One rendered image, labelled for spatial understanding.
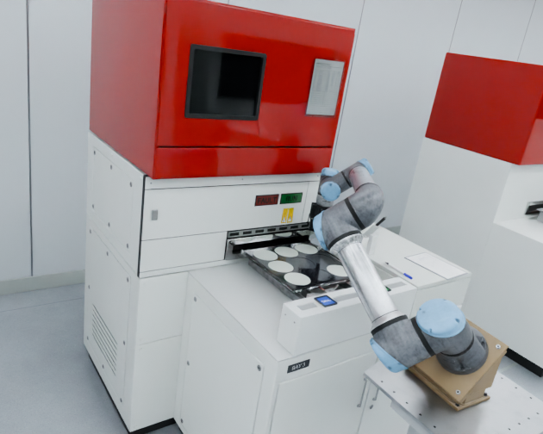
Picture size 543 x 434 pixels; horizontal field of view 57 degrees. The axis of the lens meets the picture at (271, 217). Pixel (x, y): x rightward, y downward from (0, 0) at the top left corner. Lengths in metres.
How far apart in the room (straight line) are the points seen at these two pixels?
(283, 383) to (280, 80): 1.07
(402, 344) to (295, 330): 0.33
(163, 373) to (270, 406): 0.70
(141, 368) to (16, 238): 1.50
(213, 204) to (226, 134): 0.29
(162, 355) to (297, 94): 1.19
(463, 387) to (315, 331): 0.45
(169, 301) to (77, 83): 1.61
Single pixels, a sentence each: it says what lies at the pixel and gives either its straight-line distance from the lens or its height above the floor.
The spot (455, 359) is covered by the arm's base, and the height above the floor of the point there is 0.96.
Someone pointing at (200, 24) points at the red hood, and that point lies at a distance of 1.72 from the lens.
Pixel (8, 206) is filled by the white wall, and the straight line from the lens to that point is 3.30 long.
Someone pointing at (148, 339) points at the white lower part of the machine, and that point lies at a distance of 2.11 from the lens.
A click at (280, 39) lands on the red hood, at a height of 1.73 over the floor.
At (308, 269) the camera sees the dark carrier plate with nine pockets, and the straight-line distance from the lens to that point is 1.99.
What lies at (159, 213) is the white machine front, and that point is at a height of 1.08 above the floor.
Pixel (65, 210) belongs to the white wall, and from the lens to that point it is 3.38.
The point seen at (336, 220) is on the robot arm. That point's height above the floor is 1.23.
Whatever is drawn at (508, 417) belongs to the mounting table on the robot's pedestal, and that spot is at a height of 0.82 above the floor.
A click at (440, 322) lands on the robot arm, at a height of 1.09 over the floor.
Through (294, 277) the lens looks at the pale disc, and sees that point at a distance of 1.90.
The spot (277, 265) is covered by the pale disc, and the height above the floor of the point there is 0.90.
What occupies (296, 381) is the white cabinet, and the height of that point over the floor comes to 0.71.
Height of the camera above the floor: 1.74
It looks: 20 degrees down
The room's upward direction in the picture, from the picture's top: 9 degrees clockwise
